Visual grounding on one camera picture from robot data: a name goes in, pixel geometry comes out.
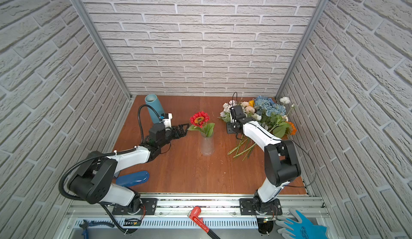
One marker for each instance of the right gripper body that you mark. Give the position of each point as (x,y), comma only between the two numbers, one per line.
(232,122)

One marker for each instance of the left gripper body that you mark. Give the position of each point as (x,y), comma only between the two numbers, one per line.
(174,131)

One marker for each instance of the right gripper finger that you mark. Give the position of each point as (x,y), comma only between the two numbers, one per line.
(237,128)
(230,128)

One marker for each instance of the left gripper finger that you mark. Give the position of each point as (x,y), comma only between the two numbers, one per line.
(176,134)
(181,128)

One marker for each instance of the pink lilac flower bouquet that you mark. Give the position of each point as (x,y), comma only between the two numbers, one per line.
(225,115)

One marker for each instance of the peach carnation stem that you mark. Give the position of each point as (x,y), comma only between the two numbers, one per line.
(248,107)

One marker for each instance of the red gerbera flower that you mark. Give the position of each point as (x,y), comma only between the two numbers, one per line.
(200,122)

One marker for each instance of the clear ribbed glass vase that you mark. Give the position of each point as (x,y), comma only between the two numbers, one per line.
(207,146)

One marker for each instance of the pale blue rose bunch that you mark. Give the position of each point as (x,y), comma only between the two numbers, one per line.
(263,103)

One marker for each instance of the teal ceramic vase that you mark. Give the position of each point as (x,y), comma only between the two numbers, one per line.
(153,101)

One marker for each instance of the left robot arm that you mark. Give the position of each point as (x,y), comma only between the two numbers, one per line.
(91,179)

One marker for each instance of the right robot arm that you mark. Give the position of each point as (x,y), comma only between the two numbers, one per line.
(281,161)

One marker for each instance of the white green mixed bouquet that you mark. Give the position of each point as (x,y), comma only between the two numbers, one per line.
(275,125)

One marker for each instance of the blue hydrangea flower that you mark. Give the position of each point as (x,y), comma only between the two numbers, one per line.
(276,109)

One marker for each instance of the white small flower stem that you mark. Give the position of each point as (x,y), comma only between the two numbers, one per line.
(287,105)

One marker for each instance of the dark blue oval dish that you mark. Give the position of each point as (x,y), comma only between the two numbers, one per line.
(133,179)

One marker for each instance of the red pipe wrench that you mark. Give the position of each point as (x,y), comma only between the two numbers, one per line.
(194,216)

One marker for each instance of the blue work glove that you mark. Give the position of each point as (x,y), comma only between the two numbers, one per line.
(301,228)

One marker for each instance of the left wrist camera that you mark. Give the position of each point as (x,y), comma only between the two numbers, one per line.
(166,120)

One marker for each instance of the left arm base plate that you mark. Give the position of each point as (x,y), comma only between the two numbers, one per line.
(136,207)

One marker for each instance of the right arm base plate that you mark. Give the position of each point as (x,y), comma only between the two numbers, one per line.
(253,206)

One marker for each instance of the aluminium frame rail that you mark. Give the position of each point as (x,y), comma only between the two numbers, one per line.
(219,211)

